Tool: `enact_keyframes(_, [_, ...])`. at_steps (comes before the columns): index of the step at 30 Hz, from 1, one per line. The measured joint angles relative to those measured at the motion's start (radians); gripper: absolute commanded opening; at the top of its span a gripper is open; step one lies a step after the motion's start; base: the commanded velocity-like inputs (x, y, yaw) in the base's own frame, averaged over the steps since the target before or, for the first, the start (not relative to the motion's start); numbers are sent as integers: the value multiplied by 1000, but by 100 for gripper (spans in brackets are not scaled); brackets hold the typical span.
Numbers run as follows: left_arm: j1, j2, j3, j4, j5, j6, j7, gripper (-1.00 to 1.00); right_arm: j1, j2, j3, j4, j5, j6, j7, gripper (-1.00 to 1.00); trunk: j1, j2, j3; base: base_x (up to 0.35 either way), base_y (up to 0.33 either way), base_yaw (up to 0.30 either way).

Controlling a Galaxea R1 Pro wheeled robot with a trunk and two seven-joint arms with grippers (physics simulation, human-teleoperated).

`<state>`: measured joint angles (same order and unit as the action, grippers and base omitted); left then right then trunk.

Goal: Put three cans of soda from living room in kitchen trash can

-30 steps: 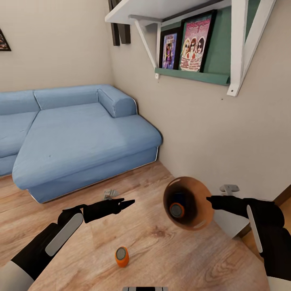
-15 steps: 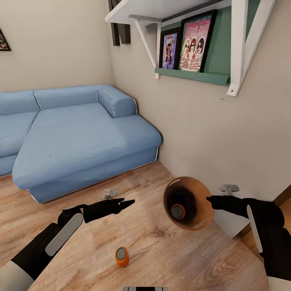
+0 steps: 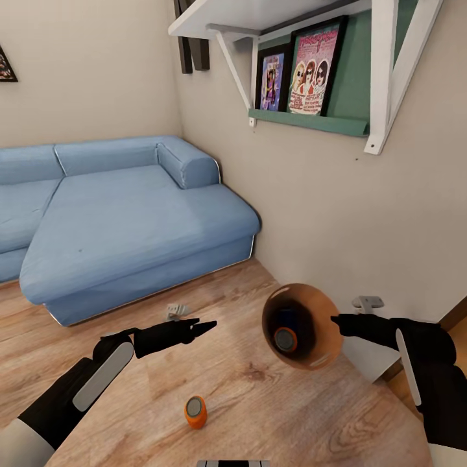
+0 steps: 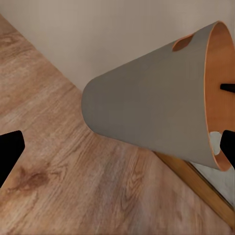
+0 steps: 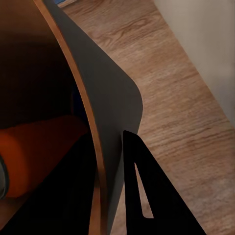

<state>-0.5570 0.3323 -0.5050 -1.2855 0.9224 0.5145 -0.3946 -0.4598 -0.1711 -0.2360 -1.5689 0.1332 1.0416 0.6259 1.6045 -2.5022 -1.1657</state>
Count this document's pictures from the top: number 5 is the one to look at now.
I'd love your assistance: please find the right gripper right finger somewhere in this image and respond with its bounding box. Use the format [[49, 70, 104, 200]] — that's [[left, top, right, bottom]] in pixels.
[[123, 130, 207, 235]]

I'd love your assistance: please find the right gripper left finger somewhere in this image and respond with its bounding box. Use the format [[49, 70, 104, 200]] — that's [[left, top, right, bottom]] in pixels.
[[0, 132, 97, 235]]

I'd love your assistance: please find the trash can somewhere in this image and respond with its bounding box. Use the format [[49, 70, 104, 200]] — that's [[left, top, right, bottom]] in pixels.
[[0, 0, 143, 235]]

